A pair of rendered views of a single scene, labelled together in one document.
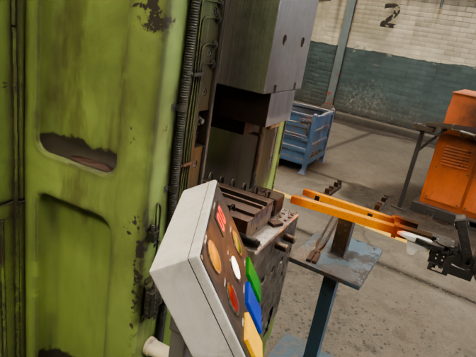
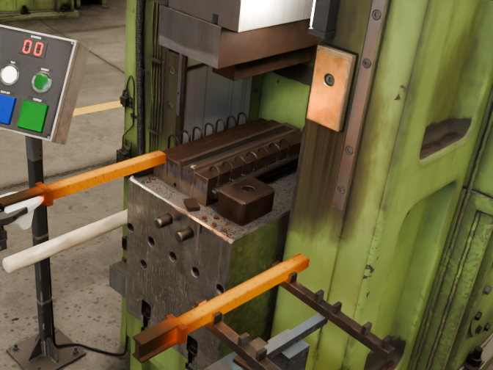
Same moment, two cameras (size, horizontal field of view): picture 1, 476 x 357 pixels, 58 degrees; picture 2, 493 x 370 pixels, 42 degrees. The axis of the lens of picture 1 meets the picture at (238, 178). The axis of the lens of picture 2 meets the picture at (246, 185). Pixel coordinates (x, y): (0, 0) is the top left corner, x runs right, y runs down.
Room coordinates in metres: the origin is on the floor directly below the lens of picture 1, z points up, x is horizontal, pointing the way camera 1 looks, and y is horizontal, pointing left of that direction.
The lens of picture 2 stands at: (1.83, -1.42, 1.74)
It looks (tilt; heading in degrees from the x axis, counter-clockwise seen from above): 29 degrees down; 106
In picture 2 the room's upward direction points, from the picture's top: 7 degrees clockwise
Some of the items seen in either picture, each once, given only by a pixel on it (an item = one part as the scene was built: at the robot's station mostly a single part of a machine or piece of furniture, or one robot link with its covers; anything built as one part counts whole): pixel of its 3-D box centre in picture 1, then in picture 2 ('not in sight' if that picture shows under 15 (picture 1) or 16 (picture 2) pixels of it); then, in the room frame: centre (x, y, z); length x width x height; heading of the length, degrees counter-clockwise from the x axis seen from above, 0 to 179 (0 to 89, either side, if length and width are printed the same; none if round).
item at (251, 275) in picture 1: (251, 280); (33, 116); (0.83, -0.07, 1.01); 0.07 x 0.05 x 0.07; 1
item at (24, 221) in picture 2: not in sight; (25, 215); (1.13, -0.52, 1.03); 0.09 x 0.03 x 0.06; 64
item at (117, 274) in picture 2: not in sight; (125, 277); (0.99, 0.16, 0.36); 0.09 x 0.07 x 0.12; 156
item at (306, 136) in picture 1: (277, 129); not in sight; (5.49, -0.39, 0.36); 1.20 x 0.80 x 0.72; 65
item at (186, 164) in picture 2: (209, 187); (243, 145); (1.38, 0.09, 0.99); 0.42 x 0.05 x 0.01; 66
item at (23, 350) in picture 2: not in sight; (45, 343); (0.73, 0.06, 0.05); 0.22 x 0.22 x 0.09; 66
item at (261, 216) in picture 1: (204, 198); (236, 154); (1.36, 0.10, 0.96); 0.42 x 0.20 x 0.09; 66
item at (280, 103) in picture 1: (219, 93); (250, 24); (1.36, 0.10, 1.32); 0.42 x 0.20 x 0.10; 66
